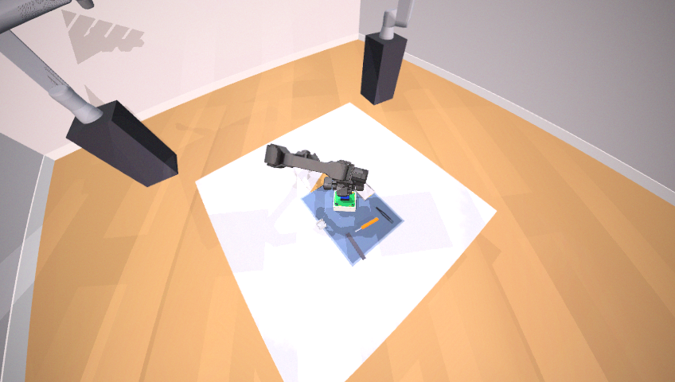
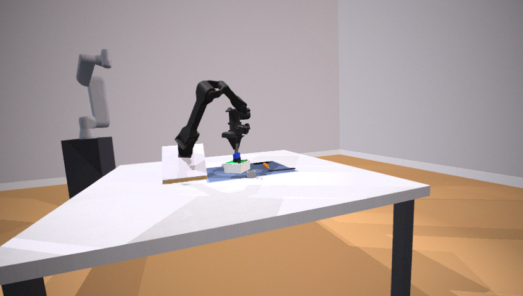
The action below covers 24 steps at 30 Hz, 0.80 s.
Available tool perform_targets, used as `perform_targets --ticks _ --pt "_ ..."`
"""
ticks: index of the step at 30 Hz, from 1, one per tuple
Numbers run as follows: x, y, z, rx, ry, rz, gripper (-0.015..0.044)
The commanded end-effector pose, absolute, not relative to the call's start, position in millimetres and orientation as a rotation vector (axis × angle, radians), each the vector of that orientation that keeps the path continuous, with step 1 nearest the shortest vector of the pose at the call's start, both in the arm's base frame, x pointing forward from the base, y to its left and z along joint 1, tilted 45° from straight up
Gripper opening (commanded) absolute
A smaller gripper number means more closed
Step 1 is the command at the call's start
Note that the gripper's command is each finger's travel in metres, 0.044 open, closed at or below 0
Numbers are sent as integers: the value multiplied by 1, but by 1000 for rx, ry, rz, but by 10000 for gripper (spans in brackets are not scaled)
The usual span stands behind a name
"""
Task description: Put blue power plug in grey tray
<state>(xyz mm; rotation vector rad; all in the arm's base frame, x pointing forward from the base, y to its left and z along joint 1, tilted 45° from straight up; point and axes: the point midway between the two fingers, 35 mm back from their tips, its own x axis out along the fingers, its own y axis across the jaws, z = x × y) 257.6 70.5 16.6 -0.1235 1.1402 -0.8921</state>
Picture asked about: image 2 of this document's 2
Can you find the blue plug with grey cables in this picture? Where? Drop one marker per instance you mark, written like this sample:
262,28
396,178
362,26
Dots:
236,154

